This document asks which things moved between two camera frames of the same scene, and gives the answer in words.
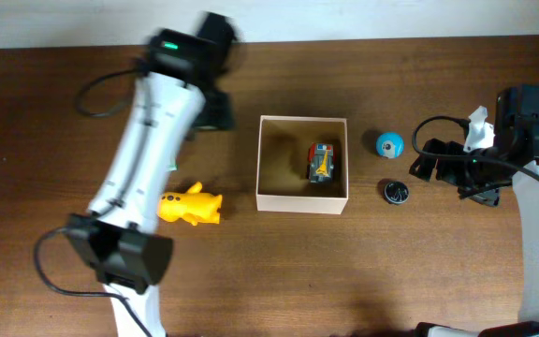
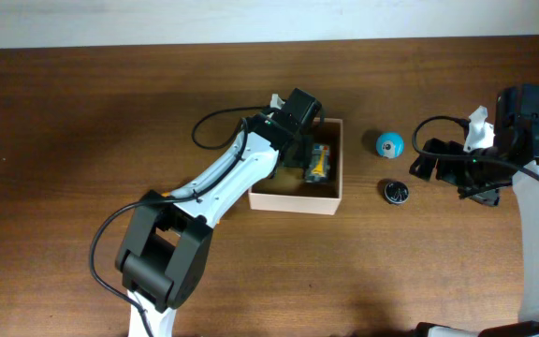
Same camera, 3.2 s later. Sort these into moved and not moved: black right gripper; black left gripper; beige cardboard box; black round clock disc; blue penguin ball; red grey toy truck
Moved: black left gripper; red grey toy truck
Not moved: black round clock disc; black right gripper; beige cardboard box; blue penguin ball
